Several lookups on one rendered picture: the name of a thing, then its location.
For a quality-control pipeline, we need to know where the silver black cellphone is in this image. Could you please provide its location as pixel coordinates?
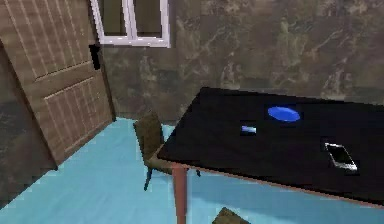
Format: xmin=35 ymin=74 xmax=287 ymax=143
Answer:
xmin=324 ymin=142 xmax=359 ymax=172

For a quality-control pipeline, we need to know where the black top table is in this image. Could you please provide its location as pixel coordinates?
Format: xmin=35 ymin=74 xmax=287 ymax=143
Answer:
xmin=156 ymin=86 xmax=384 ymax=224

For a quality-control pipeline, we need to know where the blue plate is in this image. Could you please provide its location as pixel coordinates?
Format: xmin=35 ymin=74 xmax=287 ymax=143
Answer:
xmin=267 ymin=105 xmax=301 ymax=123

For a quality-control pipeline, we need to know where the white framed window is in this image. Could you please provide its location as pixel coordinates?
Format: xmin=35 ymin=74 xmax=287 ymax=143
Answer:
xmin=89 ymin=0 xmax=172 ymax=49

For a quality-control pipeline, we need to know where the brown wooden room door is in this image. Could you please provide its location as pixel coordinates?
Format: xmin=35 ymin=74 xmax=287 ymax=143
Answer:
xmin=0 ymin=0 xmax=117 ymax=167

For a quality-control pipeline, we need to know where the black door handle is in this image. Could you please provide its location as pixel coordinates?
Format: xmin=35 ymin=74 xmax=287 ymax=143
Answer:
xmin=88 ymin=43 xmax=102 ymax=71

